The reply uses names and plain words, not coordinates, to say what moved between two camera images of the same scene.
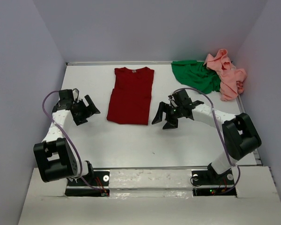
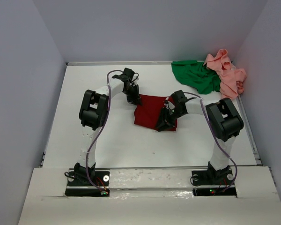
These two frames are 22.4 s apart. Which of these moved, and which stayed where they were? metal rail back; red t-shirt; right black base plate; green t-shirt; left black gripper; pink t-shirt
Moved: left black gripper; red t-shirt
Stayed: metal rail back; pink t-shirt; green t-shirt; right black base plate
